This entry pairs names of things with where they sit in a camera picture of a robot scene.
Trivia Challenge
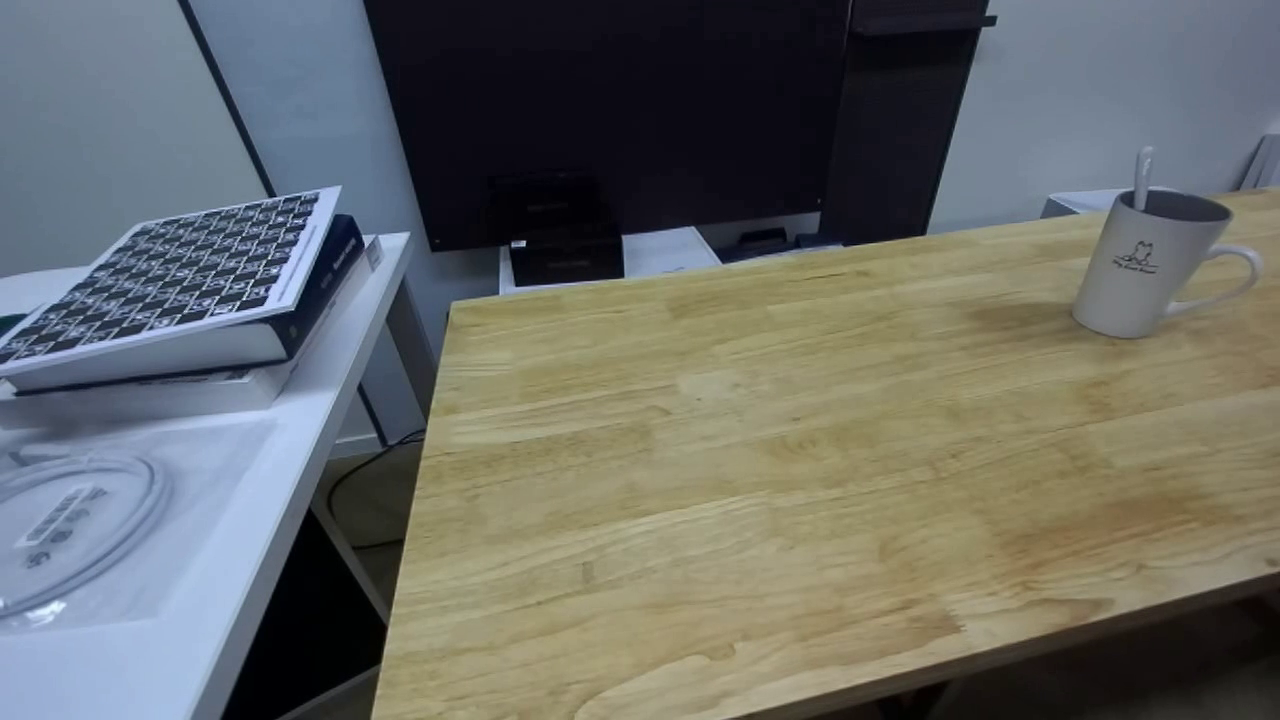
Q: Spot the large black panel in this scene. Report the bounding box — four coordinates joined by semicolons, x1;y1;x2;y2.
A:
360;0;857;254

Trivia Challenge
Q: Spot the white side table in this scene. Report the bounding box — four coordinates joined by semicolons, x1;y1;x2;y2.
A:
0;233;432;720

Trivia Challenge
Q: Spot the white box behind table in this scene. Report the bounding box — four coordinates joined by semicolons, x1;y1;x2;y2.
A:
1040;185;1139;225

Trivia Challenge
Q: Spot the white ceramic mug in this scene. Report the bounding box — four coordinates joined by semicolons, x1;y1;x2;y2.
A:
1070;187;1269;341

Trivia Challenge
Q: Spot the white round disc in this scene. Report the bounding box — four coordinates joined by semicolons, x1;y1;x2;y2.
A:
0;442;182;633

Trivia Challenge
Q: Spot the clear plastic sheet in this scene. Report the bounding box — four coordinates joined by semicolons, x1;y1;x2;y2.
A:
0;407;287;640

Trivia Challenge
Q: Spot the white low shelf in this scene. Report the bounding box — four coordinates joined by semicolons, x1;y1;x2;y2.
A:
497;206;828;298

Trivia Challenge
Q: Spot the checkered cover book dark spine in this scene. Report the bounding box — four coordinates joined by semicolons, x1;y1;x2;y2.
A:
0;185;367;401

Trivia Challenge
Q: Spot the narrow dark panel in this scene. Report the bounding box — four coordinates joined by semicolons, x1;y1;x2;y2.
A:
820;0;1002;249

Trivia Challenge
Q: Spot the metal spoon with white handle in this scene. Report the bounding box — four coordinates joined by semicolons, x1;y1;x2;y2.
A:
1127;144;1162;214

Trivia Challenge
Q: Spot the small black box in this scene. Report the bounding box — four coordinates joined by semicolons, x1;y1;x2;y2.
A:
507;167;627;287

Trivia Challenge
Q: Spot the white book under checkered book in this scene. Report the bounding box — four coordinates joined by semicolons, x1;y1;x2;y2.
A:
0;355;310;413

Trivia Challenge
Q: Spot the black floor cable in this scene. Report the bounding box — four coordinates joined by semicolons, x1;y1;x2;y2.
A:
317;430;427;546

